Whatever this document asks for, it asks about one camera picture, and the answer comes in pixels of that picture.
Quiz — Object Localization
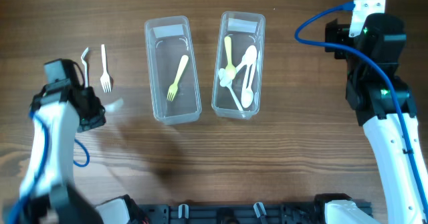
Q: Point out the white spoon vertical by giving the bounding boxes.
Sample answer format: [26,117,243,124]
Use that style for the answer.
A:
[245,45,257,66]

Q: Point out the left blue cable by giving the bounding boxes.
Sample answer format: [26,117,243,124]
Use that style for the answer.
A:
[6,110,91,224]

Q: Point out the yellow plastic spoon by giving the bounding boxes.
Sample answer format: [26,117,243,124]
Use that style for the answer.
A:
[224,36,236,80]

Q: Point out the right blue cable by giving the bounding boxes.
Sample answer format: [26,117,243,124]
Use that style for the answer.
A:
[294,1,428,218]

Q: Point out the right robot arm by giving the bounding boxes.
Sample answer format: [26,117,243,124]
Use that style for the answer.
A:
[325,13,427,223]

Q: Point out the bent white plastic fork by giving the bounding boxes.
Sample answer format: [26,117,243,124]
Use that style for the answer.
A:
[81,47,90,88]

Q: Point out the left clear plastic container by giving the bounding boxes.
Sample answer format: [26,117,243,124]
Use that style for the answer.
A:
[144,15,202,125]

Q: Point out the white spoon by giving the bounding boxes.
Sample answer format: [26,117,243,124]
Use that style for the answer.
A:
[218,68,243,112]
[218,55,247,87]
[241,62,256,108]

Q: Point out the cream plastic fork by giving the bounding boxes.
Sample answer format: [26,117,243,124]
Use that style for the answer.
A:
[167,55,189,102]

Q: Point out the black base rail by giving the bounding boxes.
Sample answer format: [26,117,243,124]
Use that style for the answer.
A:
[139,202,326,224]

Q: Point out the clear plastic container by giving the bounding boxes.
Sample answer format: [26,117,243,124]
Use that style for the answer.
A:
[144,15,202,125]
[211,11,265,119]

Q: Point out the right clear plastic container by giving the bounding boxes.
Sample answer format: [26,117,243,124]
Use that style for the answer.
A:
[211,11,265,119]

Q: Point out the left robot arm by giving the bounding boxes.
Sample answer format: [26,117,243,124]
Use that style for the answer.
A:
[6,59,136,223]

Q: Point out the blue cable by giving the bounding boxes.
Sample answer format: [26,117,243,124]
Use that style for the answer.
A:
[6,110,91,224]
[294,1,428,218]

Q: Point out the white fork diagonal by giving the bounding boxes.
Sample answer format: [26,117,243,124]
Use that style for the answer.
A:
[104,98,124,113]

